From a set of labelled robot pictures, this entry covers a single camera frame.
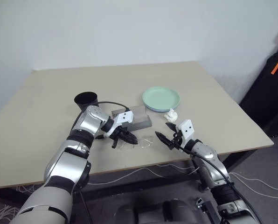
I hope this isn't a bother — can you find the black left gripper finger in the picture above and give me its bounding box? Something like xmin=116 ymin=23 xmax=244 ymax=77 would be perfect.
xmin=122 ymin=130 xmax=138 ymax=143
xmin=118 ymin=135 xmax=137 ymax=145

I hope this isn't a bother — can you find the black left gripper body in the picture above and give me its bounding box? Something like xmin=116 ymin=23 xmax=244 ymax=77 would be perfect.
xmin=105 ymin=126 xmax=128 ymax=148

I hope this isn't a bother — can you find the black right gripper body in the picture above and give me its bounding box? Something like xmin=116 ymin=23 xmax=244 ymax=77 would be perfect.
xmin=168 ymin=130 xmax=184 ymax=151

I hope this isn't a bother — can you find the clear plastic wrap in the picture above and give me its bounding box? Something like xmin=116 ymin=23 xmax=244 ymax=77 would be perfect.
xmin=120 ymin=134 xmax=156 ymax=151

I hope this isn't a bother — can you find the grey glasses case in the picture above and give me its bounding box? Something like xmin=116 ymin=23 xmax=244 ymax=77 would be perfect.
xmin=111 ymin=105 xmax=153 ymax=131

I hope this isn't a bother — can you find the black cup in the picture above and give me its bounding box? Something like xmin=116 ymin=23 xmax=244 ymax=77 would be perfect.
xmin=73 ymin=91 xmax=100 ymax=112

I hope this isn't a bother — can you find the crumpled white tissue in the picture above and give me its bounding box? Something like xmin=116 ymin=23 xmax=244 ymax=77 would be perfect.
xmin=164 ymin=108 xmax=179 ymax=122

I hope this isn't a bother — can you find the light blue plate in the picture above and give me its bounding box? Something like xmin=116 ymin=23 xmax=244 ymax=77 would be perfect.
xmin=143 ymin=102 xmax=177 ymax=114

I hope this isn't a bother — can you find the green plate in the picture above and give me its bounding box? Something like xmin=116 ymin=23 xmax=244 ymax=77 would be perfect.
xmin=142 ymin=86 xmax=181 ymax=110

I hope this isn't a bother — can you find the black square bar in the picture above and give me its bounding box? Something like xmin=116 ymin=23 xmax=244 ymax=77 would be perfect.
xmin=201 ymin=200 xmax=221 ymax=224

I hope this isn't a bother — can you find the black bag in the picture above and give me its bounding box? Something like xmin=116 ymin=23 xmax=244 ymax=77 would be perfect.
xmin=239 ymin=51 xmax=278 ymax=139

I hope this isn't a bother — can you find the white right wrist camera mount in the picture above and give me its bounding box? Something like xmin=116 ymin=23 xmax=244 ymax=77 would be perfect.
xmin=176 ymin=119 xmax=197 ymax=143

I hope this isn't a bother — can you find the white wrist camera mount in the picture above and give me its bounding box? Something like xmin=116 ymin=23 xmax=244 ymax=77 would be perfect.
xmin=111 ymin=111 xmax=134 ymax=128
xmin=176 ymin=119 xmax=197 ymax=143

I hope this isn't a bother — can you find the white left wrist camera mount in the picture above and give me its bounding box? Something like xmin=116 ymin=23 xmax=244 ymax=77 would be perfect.
xmin=111 ymin=111 xmax=134 ymax=128

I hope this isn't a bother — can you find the white floor cable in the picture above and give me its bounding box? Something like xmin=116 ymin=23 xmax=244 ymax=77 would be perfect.
xmin=89 ymin=163 xmax=198 ymax=187
xmin=229 ymin=172 xmax=278 ymax=200

